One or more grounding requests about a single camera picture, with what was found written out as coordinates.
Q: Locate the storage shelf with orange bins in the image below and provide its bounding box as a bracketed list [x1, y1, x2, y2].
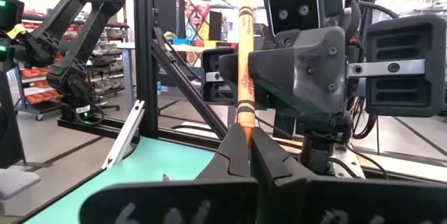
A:
[15, 3, 131, 120]

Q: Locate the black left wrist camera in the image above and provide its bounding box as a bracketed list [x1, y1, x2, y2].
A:
[263, 0, 328, 38]

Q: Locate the orange crayon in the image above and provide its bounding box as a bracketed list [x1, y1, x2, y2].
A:
[235, 0, 258, 148]

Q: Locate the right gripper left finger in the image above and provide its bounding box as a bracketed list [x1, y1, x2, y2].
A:
[78, 122, 260, 224]

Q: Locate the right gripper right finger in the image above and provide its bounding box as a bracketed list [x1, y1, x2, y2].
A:
[249, 126, 447, 224]

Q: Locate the colourful painted cloth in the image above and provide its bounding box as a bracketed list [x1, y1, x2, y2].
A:
[184, 0, 212, 67]

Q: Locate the teal table mat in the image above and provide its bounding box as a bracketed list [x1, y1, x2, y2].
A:
[20, 135, 217, 224]

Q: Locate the grey flat pad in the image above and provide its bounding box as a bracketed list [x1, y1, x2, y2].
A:
[0, 167, 42, 201]

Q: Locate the black machine with green light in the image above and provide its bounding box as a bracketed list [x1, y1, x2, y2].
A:
[0, 0, 26, 169]

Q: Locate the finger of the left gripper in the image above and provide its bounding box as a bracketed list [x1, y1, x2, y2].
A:
[247, 26, 348, 114]
[217, 52, 240, 86]

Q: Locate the silver metal bracket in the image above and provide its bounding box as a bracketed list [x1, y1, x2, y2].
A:
[101, 99, 146, 171]

